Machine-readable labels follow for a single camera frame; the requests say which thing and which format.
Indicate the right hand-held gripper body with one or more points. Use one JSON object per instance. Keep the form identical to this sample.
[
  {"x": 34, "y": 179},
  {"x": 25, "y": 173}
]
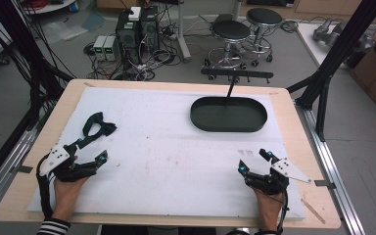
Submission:
[{"x": 274, "y": 179}]

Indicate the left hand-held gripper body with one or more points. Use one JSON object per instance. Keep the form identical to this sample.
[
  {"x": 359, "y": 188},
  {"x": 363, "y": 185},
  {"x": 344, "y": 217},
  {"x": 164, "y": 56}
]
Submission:
[{"x": 57, "y": 157}]

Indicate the small black handheld tool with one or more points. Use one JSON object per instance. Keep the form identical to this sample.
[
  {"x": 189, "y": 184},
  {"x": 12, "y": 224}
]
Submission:
[{"x": 106, "y": 128}]

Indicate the black oval tray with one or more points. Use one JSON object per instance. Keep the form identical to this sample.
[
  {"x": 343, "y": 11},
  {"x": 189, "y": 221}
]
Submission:
[{"x": 228, "y": 117}]

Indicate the person's right hand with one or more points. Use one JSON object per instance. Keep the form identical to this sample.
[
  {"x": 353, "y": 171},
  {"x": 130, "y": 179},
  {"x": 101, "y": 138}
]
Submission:
[{"x": 271, "y": 209}]

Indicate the person's left hand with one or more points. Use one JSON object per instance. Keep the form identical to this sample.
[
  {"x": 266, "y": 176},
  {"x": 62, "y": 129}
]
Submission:
[{"x": 66, "y": 196}]

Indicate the grey tape piece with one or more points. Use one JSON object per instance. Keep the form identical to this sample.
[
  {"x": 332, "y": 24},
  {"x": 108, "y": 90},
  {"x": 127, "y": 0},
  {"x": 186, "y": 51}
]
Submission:
[
  {"x": 324, "y": 183},
  {"x": 22, "y": 168}
]

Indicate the wooden table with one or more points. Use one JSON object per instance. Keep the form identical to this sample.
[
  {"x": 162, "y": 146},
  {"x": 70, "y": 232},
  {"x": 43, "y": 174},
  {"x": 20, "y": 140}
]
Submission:
[{"x": 306, "y": 130}]

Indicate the wooden stick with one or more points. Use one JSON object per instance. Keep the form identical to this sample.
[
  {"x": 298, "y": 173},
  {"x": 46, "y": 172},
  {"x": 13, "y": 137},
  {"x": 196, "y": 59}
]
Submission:
[{"x": 313, "y": 211}]

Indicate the white foam mat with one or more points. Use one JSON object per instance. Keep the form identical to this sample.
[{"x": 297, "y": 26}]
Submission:
[{"x": 176, "y": 163}]

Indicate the black wheeled stand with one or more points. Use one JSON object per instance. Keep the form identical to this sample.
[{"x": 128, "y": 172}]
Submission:
[{"x": 238, "y": 73}]

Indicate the grey power supply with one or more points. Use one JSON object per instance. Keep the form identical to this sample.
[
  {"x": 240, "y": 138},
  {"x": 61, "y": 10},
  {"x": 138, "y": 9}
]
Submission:
[
  {"x": 111, "y": 48},
  {"x": 99, "y": 47}
]

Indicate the black computer tower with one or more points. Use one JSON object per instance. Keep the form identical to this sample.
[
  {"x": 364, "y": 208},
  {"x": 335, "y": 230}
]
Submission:
[
  {"x": 150, "y": 31},
  {"x": 128, "y": 32}
]

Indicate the black round stool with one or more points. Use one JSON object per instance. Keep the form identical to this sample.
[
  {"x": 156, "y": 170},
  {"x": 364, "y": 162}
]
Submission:
[
  {"x": 231, "y": 31},
  {"x": 263, "y": 16}
]

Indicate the white round table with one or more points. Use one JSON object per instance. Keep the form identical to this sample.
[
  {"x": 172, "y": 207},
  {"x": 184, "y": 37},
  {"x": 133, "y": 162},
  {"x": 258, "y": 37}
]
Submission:
[{"x": 50, "y": 6}]

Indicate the white box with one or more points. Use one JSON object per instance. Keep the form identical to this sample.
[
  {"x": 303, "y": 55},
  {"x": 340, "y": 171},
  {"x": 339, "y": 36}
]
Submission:
[{"x": 134, "y": 13}]

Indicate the grey table leg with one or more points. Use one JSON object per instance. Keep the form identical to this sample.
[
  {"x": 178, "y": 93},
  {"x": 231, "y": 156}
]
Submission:
[{"x": 182, "y": 32}]

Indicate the aluminium rail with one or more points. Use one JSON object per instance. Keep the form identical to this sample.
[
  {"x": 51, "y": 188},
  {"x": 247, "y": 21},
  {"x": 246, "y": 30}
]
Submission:
[
  {"x": 6, "y": 169},
  {"x": 331, "y": 163}
]

